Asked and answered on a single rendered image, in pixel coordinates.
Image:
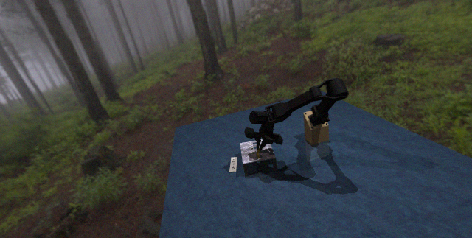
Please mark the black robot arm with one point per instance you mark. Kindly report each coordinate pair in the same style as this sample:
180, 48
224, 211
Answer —
336, 90

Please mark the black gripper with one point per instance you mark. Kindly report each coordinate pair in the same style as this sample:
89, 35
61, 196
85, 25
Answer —
249, 133

